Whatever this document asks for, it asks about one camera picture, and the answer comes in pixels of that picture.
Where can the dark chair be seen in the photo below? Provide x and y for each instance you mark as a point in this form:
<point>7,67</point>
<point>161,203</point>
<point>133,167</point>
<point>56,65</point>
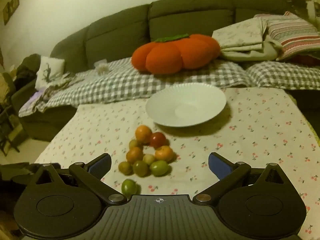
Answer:
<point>8,130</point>

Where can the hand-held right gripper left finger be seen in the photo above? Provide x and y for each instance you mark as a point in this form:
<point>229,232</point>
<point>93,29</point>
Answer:
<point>101,165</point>

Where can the white ribbed plate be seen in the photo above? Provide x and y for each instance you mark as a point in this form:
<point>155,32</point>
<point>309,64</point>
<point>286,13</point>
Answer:
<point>185,105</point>

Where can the orange pumpkin plush cushion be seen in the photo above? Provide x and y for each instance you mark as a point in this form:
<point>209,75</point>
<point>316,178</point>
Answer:
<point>175,55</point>

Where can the pale yellow tomato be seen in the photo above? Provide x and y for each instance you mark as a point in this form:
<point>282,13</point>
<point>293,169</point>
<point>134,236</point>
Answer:
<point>149,159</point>

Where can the green tomato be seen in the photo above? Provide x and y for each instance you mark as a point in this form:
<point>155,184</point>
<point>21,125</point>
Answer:
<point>129,187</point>
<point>140,168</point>
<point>159,167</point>

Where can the small white fluffy item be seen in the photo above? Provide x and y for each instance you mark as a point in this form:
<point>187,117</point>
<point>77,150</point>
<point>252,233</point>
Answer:
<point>102,69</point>

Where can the folded floral bed sheet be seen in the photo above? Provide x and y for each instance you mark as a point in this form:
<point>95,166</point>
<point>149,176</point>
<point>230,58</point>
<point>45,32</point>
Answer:
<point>237,35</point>

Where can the olive yellow tomato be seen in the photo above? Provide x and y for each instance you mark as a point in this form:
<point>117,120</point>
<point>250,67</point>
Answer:
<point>125,168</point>

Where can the grey checked sofa cover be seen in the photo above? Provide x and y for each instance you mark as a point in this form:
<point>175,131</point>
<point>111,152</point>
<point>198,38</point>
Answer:
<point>280,77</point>
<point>112,85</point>

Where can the white embroidered pillow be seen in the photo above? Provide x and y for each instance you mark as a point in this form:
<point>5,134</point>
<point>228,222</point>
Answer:
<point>50,70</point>

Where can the orange tomato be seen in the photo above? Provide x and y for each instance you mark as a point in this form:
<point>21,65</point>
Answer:
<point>143,134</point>
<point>134,155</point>
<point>164,153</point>

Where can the purple patterned cloth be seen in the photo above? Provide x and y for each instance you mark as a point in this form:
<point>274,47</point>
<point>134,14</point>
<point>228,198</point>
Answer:
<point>50,90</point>

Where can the olive green sofa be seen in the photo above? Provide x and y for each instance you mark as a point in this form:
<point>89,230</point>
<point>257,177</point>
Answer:
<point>112,30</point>

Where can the small wall picture frame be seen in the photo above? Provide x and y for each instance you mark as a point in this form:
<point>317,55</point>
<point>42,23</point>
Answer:
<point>10,8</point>

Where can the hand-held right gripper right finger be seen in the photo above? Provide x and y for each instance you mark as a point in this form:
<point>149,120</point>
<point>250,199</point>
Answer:
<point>217,166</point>

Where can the red tomato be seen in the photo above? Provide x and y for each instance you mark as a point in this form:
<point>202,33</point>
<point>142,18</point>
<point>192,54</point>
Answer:
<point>158,140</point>

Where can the small yellow-green tomato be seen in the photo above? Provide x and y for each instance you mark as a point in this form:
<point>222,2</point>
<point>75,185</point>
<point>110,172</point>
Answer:
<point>134,144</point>

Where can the striped pillow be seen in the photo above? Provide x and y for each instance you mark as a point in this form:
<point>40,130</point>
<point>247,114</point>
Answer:
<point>292,33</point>

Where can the cherry print tablecloth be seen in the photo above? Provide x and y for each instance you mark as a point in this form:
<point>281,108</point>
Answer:
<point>250,130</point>

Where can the dark clothing pile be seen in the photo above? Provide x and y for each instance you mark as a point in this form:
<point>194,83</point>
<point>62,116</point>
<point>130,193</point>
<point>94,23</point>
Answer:
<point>26,70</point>

